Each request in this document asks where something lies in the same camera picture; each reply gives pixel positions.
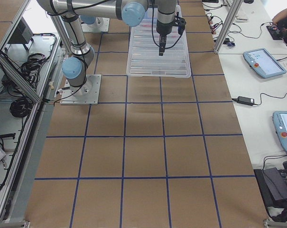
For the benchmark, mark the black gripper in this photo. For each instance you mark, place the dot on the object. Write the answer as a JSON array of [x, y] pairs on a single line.
[[163, 30]]

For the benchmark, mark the clear plastic box lid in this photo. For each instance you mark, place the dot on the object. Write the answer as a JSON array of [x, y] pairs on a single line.
[[144, 58]]

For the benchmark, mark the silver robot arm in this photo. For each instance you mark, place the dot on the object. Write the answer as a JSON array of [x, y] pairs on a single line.
[[89, 20], [75, 13]]

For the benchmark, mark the clear plastic storage box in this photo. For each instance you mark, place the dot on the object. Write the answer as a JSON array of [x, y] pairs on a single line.
[[165, 19]]

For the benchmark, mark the blue teach pendant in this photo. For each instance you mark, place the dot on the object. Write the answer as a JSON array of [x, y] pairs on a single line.
[[263, 63], [280, 123]]

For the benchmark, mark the black power adapter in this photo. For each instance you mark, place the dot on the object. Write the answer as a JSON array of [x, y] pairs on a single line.
[[244, 100]]

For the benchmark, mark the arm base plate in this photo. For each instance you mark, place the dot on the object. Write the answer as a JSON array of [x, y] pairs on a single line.
[[87, 95], [100, 26]]

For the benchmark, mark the aluminium frame post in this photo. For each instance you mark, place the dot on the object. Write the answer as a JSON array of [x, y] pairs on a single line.
[[227, 24]]

